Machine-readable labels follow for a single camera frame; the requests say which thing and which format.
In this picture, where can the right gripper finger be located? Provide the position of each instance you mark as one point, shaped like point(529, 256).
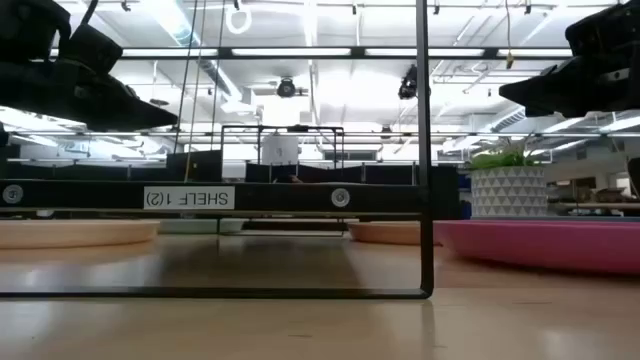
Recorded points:
point(542, 90)
point(547, 112)

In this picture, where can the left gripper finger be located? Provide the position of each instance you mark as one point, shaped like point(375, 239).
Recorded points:
point(142, 112)
point(140, 128)

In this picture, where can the pale green plate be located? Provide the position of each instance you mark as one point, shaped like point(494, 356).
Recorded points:
point(190, 226)

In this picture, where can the beige plate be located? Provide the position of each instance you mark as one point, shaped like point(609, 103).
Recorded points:
point(75, 234)

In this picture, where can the pink plate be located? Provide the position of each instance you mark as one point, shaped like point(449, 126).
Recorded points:
point(540, 245)

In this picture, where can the peach plate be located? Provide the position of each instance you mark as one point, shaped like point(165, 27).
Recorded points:
point(385, 232)

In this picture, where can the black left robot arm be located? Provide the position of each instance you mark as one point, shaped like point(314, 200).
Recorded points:
point(30, 30)

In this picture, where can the white shelf label sticker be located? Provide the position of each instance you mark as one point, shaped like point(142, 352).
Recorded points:
point(190, 198)

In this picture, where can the black panel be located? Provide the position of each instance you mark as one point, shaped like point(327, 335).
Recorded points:
point(195, 167)

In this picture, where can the green potted plant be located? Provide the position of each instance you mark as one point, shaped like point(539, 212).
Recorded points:
point(492, 160)

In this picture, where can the white triangle-patterned planter pot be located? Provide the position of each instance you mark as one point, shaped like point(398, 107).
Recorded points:
point(510, 192)

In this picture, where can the black overhead light bar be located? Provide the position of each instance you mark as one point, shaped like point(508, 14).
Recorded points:
point(225, 52)

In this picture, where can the blue container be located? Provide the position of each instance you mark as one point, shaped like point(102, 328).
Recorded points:
point(466, 210)

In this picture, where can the round black ceiling spotlight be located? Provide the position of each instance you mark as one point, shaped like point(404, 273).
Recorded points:
point(286, 88)

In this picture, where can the black office partition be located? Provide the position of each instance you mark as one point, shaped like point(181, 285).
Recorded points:
point(390, 175)

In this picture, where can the silver ventilation duct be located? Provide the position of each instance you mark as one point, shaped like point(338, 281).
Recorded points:
point(510, 121)

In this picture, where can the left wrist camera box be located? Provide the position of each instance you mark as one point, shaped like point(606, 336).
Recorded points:
point(95, 50)

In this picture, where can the black ceiling camera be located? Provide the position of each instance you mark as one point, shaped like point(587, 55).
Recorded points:
point(409, 85)

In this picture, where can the black metal shelf frame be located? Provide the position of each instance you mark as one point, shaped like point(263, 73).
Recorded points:
point(280, 197)

